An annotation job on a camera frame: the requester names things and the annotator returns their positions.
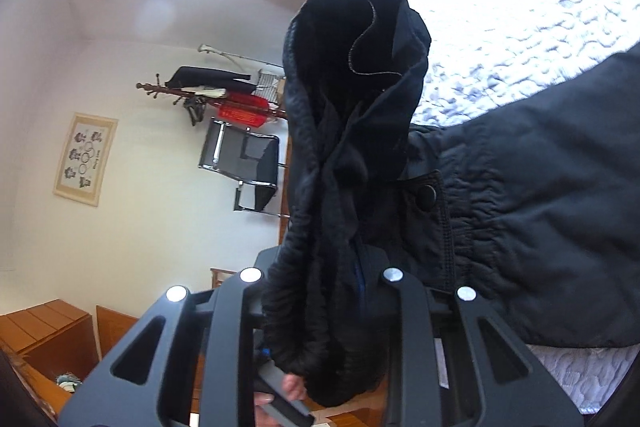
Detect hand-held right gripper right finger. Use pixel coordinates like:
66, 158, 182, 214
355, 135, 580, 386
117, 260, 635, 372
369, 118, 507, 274
356, 247, 586, 427

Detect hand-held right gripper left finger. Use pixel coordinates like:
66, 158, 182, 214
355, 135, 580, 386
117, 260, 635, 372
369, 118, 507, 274
57, 247, 280, 427

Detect black quilted pants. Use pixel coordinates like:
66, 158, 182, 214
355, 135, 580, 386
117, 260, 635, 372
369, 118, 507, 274
260, 0, 640, 408

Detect person's left hand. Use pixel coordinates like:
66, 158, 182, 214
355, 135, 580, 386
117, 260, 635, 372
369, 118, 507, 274
255, 375, 308, 406

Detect small wooden rack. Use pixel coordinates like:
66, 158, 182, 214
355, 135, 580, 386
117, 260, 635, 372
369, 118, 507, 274
210, 267, 238, 290

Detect black chrome folding chair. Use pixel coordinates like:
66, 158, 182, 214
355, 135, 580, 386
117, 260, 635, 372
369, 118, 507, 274
197, 118, 291, 218

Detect wooden cabinet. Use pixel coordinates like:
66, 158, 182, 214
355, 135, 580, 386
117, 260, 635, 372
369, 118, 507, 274
0, 299, 138, 388

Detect red hanging bag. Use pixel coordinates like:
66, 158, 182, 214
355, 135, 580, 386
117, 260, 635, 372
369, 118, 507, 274
217, 94, 268, 128

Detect black hanging garment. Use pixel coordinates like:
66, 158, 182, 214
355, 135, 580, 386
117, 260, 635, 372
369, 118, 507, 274
165, 66, 253, 90

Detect wooden coat rack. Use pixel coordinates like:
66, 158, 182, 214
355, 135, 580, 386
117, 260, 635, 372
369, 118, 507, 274
136, 74, 288, 120

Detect quilted lavender mattress pad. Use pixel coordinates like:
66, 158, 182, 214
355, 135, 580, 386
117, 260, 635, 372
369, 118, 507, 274
400, 0, 640, 413

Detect framed wall poster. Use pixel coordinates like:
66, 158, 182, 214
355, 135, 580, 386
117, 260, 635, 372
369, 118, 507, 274
53, 112, 119, 208

